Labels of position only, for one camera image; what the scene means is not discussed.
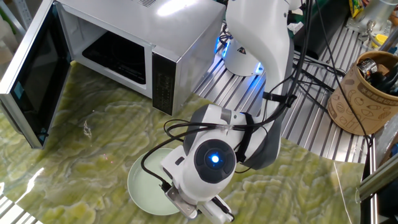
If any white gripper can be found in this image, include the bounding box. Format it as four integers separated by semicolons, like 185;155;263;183
198;194;234;224

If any pale green plate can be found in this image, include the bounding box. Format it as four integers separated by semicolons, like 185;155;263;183
127;147;182;217

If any dark glass microwave door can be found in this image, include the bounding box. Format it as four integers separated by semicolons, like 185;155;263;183
0;0;72;149

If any silver microwave oven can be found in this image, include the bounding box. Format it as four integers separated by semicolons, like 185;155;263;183
55;0;226;116

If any green marble pattern mat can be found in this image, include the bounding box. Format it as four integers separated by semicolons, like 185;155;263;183
0;60;365;224

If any aluminium profile bar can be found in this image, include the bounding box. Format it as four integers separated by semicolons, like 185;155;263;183
359;161;398;202

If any brown printed cardboard bucket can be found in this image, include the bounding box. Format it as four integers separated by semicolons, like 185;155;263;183
326;50;398;136

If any clear plastic bag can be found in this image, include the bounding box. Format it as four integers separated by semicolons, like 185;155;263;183
374;121;398;167

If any white paper scrap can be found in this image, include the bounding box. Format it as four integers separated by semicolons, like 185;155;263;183
287;21;305;35

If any shiny tape roll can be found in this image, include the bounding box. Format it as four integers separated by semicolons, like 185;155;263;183
356;57;379;78

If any long black box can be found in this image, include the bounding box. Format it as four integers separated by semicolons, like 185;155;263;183
294;0;351;60

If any black tools bundle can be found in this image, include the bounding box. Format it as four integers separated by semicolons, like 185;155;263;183
369;62;398;96

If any small yellow object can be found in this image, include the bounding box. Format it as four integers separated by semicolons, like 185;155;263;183
371;33;389;49

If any yellow snack bag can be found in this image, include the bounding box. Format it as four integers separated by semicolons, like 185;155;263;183
348;0;365;19

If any grey metal shelf upright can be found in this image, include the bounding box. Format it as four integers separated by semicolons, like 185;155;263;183
12;0;34;30

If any silver bracket with blue cap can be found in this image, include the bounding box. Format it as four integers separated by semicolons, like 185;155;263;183
164;185;199;220

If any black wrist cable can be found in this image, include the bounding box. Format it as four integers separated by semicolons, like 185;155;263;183
140;0;315;187

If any black cable bundle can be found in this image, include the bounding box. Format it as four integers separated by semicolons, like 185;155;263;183
292;51;346;113

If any long black cable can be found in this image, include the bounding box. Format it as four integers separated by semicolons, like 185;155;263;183
313;0;374;149

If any black coiled cable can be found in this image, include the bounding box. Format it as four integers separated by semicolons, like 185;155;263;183
218;23;233;47

